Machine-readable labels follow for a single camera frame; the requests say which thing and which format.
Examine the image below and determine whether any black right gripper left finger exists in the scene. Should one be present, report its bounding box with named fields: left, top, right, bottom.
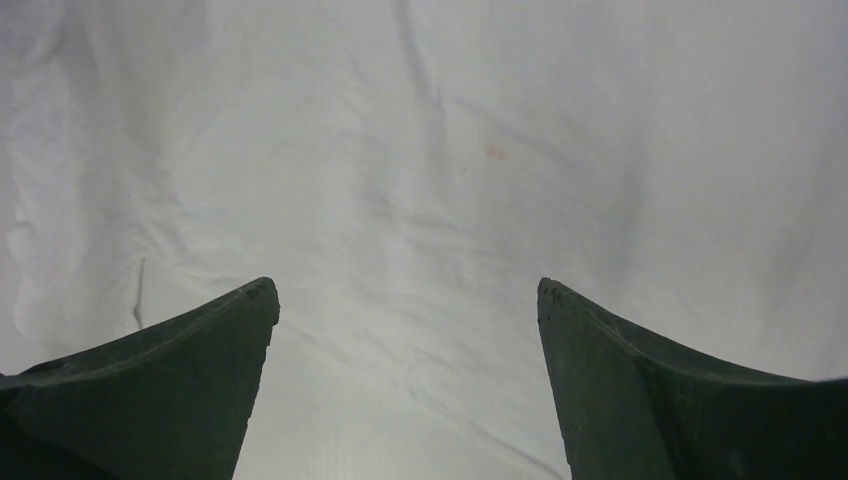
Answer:
left=1, top=277, right=280, bottom=479

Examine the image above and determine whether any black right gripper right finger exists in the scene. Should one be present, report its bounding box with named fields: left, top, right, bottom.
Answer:
left=537, top=278, right=847, bottom=479

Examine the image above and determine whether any white t shirt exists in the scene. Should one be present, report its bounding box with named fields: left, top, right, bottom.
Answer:
left=1, top=1, right=847, bottom=479

